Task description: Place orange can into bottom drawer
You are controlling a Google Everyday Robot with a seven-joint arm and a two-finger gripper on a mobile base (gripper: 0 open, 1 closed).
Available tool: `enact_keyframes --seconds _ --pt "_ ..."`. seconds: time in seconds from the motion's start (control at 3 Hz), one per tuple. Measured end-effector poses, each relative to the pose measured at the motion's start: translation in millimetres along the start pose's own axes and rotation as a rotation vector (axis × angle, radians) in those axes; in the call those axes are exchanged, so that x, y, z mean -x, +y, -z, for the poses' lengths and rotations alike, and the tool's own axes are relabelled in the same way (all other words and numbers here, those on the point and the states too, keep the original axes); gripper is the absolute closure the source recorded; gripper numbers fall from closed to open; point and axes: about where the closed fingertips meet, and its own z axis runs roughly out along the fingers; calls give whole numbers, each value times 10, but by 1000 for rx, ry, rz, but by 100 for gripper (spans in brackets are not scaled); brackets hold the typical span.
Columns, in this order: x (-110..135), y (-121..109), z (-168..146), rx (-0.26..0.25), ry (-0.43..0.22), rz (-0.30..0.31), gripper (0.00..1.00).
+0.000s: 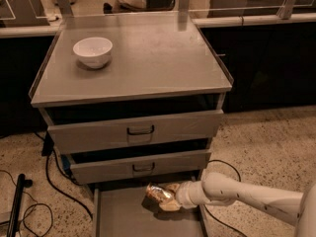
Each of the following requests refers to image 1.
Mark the middle grey drawer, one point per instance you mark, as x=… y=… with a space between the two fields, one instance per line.
x=139 y=161

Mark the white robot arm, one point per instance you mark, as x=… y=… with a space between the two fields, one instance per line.
x=294 y=208

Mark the black bar on floor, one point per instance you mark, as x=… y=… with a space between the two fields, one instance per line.
x=14 y=215

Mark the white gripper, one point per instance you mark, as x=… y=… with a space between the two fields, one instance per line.
x=185 y=195

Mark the white ceramic bowl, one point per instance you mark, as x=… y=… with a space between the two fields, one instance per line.
x=93 y=52

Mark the grey metal drawer cabinet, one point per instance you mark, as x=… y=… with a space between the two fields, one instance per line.
x=154 y=55

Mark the top grey drawer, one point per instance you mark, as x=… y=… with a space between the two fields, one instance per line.
x=114 y=125

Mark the grey drawer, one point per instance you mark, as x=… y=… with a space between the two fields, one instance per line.
x=114 y=125
x=139 y=161
x=122 y=209

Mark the bottom grey drawer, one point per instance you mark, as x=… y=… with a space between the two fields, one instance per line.
x=122 y=209

